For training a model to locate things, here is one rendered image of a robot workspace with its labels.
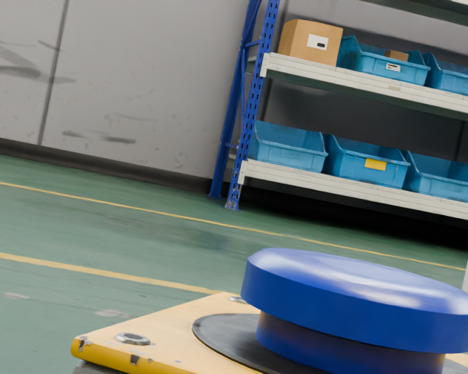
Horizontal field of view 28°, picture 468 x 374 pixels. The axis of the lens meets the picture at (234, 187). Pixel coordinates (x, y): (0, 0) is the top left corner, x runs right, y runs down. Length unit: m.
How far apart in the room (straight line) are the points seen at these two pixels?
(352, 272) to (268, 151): 4.49
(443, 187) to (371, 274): 4.76
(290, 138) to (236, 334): 4.99
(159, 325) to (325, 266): 0.03
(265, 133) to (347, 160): 0.60
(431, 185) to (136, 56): 1.76
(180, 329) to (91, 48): 5.09
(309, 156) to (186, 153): 0.88
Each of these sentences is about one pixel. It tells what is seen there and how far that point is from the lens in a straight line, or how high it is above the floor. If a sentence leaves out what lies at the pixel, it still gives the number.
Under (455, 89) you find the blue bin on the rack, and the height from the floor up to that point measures 0.81.
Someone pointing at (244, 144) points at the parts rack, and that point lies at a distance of 4.57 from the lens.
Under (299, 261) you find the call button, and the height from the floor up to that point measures 0.33.
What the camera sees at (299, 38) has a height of 0.89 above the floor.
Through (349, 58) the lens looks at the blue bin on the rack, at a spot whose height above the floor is 0.88.
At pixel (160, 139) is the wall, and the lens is 5.26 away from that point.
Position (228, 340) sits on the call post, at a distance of 0.15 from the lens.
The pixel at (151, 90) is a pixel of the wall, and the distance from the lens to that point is 5.25.
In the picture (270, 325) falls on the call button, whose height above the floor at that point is 0.32.
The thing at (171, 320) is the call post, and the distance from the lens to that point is 0.16.
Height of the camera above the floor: 0.35
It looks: 3 degrees down
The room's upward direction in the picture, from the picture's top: 12 degrees clockwise
